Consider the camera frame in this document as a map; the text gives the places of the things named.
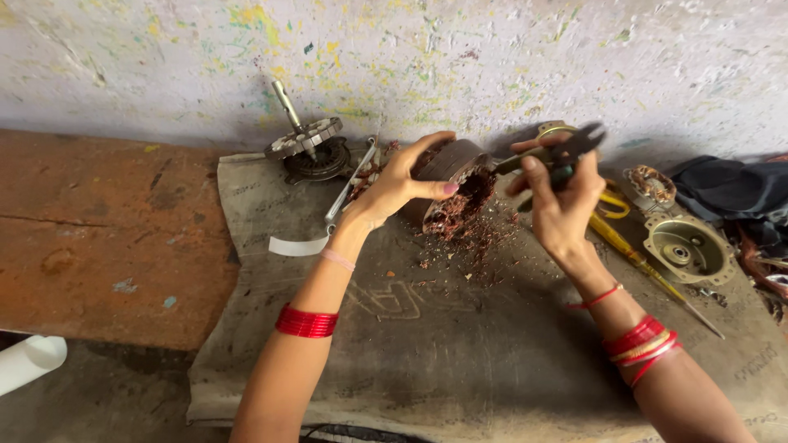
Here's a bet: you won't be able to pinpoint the person's left hand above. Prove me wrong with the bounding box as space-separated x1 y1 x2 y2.
332 130 460 244

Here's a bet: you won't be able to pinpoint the black motor cover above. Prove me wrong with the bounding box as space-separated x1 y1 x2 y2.
282 137 353 185

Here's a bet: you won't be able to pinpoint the black cable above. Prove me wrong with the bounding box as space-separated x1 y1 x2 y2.
298 423 432 443

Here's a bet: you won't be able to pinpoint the white plastic pipe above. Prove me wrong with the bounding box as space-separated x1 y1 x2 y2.
0 335 69 397

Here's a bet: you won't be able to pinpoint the green handled pliers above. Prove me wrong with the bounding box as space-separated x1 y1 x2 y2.
492 122 607 214

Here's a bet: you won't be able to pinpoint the orange stone slab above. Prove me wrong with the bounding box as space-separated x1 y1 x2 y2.
0 128 241 352

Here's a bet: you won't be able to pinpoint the yellow loop handle tool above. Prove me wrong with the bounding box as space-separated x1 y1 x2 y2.
597 178 632 220

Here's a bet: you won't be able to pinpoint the fan rotor with steel shaft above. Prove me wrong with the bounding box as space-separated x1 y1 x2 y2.
265 80 344 162

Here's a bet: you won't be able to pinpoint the dark cloth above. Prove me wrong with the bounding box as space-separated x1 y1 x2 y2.
668 154 788 247

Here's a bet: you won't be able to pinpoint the small stator with copper coil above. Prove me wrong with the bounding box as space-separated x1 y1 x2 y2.
623 164 677 213

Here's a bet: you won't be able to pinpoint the person's right hand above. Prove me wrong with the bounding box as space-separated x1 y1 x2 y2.
506 132 608 260

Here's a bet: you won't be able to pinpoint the silver spanner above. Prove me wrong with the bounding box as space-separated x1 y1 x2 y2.
324 137 378 236

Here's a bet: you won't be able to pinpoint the brass ring part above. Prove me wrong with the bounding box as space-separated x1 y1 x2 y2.
536 120 578 141

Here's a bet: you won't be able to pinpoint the motor stator with copper winding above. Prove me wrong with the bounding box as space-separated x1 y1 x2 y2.
400 138 498 242

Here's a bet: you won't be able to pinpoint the copper wire scraps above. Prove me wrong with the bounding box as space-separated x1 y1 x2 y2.
417 206 524 290

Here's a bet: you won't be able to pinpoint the red wrist thread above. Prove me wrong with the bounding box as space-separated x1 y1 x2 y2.
566 283 624 310

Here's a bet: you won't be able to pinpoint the copper wire bundle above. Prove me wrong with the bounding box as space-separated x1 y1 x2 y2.
348 140 402 203

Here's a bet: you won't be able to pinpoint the pink wrist band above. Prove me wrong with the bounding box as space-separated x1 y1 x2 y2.
320 247 357 273

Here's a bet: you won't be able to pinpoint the yellow handled screwdriver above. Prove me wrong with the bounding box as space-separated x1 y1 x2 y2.
588 212 726 340

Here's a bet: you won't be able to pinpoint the tangled copper wire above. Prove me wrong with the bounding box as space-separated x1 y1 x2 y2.
735 228 788 302

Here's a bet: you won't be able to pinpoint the white paper strip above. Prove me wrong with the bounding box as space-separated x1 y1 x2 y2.
268 234 331 257

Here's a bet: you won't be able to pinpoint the metal motor end cover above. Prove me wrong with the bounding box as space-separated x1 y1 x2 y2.
643 212 738 285

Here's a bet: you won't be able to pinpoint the grey sack cloth mat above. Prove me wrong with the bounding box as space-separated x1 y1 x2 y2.
186 151 788 443

